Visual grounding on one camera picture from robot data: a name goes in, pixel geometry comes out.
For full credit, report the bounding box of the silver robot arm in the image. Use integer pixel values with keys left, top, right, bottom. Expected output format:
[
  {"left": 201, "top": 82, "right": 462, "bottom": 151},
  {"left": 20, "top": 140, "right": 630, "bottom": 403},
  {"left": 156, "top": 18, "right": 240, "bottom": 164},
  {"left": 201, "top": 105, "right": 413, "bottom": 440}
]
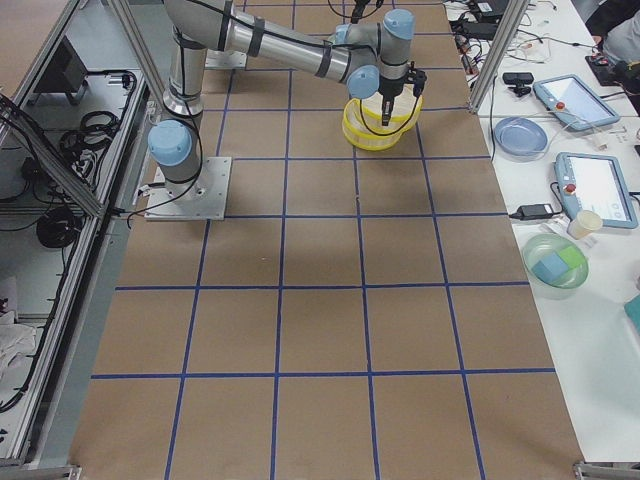
[{"left": 162, "top": 1, "right": 426, "bottom": 125}]

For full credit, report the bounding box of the blue plate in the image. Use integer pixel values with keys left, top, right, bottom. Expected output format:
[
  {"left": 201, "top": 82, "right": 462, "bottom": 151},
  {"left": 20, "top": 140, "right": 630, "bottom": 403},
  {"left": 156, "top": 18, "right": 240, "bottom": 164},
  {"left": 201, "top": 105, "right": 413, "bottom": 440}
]
[{"left": 493, "top": 117, "right": 549, "bottom": 161}]

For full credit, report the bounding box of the teach pendant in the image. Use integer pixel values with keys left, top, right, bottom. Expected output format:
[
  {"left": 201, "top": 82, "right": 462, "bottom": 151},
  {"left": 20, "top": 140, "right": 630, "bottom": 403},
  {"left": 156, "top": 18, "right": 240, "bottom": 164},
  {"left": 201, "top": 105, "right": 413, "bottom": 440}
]
[
  {"left": 554, "top": 152, "right": 638, "bottom": 229},
  {"left": 532, "top": 74, "right": 620, "bottom": 131}
]

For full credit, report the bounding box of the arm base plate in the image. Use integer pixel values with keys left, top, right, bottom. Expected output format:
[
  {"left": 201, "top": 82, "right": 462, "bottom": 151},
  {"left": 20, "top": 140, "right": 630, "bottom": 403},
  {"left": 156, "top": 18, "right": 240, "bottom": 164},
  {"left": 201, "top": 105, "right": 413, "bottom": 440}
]
[{"left": 144, "top": 157, "right": 232, "bottom": 221}]

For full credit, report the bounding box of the black power adapter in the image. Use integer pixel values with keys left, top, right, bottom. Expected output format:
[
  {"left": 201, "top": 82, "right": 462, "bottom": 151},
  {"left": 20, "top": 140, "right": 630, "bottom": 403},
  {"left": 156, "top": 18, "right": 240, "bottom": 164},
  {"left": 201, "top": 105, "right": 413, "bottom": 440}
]
[{"left": 515, "top": 203, "right": 560, "bottom": 221}]

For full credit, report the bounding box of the plate with coloured blocks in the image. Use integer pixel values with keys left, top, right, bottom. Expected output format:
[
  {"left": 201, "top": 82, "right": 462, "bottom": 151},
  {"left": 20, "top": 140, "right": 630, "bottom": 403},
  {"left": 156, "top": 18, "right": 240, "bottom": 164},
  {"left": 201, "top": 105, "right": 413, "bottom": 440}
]
[{"left": 521, "top": 233, "right": 590, "bottom": 299}]

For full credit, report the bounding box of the aluminium frame post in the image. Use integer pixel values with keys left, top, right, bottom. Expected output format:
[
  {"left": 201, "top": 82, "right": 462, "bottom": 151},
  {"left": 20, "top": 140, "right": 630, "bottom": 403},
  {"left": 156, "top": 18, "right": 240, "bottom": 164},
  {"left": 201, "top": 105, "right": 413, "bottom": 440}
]
[{"left": 468, "top": 0, "right": 529, "bottom": 114}]

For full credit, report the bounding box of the far teach pendant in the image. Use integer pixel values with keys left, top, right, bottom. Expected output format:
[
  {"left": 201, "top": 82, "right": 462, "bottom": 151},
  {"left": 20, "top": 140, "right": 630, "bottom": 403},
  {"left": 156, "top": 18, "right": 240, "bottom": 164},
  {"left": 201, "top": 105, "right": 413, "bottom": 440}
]
[{"left": 532, "top": 74, "right": 620, "bottom": 131}]

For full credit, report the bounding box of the centre yellow-rimmed bamboo steamer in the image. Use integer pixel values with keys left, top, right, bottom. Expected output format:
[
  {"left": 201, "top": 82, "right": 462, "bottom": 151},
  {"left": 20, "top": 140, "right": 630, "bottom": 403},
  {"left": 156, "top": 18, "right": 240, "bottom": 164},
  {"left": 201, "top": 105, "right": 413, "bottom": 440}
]
[{"left": 342, "top": 117, "right": 412, "bottom": 152}]

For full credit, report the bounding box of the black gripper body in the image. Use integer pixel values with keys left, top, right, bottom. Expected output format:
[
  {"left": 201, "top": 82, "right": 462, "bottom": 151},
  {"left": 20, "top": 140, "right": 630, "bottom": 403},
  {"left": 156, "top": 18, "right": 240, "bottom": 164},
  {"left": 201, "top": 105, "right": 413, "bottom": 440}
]
[{"left": 378, "top": 76, "right": 405, "bottom": 116}]

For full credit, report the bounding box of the near teach pendant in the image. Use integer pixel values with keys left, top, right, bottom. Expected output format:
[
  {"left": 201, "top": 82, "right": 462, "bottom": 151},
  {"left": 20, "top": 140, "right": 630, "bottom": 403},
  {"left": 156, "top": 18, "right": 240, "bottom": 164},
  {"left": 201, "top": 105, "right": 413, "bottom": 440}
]
[{"left": 554, "top": 152, "right": 638, "bottom": 229}]

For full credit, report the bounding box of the translucent plastic cup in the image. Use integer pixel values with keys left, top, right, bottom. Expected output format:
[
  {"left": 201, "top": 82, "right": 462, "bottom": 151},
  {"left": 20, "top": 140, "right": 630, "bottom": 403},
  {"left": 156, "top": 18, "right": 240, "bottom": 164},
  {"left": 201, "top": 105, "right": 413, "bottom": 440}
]
[{"left": 567, "top": 210, "right": 603, "bottom": 240}]

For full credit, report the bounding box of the side yellow-rimmed bamboo steamer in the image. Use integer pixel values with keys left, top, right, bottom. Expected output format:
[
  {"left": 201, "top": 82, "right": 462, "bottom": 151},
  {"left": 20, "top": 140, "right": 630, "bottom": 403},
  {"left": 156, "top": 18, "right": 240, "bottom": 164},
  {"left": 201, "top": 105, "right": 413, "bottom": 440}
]
[{"left": 344, "top": 82, "right": 424, "bottom": 136}]

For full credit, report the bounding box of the black webcam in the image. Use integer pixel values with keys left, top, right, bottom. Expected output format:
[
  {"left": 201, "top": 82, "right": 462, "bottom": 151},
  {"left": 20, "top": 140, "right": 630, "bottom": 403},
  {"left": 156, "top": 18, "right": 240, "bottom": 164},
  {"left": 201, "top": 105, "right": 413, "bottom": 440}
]
[{"left": 502, "top": 72, "right": 534, "bottom": 98}]

